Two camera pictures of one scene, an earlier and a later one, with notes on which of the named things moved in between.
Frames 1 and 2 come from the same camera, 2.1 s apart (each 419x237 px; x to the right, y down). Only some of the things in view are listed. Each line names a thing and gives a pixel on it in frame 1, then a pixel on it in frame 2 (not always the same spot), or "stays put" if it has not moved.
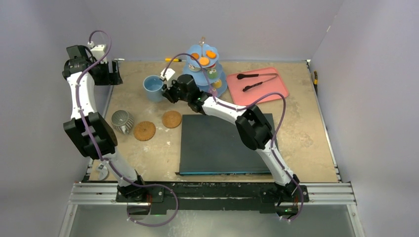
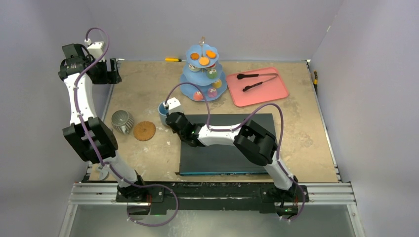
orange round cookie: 203,60 stays put
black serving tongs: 241,76 stays put
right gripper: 168,93 → 173,119
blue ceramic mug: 152,85 → 163,112
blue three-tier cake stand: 206,71 stays put
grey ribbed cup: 122,121 stays put
